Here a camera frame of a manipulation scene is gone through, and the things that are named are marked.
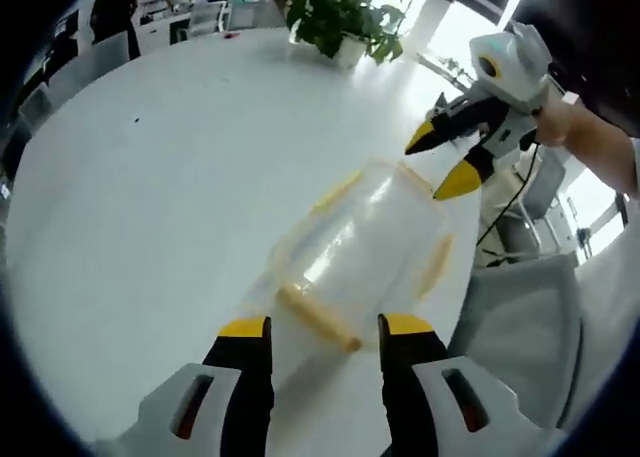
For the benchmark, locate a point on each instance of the grey mesh office chair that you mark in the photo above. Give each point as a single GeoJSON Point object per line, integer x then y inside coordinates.
{"type": "Point", "coordinates": [520, 327]}

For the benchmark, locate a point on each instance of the person's right hand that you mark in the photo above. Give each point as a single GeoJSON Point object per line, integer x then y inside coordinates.
{"type": "Point", "coordinates": [555, 124]}

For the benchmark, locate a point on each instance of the clear plastic box yellow buckles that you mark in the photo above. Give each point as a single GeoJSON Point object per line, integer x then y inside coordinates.
{"type": "Point", "coordinates": [360, 247]}

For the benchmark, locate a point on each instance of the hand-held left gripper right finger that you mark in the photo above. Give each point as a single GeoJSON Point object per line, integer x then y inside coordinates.
{"type": "Point", "coordinates": [430, 407]}

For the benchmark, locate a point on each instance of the person's white shirt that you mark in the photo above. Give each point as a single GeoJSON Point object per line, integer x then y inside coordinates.
{"type": "Point", "coordinates": [607, 337]}

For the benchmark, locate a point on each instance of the green potted plant white pot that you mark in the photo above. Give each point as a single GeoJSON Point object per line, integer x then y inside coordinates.
{"type": "Point", "coordinates": [342, 19]}

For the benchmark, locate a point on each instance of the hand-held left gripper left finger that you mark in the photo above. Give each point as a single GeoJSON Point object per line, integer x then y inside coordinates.
{"type": "Point", "coordinates": [210, 407]}

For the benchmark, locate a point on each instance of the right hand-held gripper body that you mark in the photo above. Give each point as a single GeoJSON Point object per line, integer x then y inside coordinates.
{"type": "Point", "coordinates": [520, 72]}

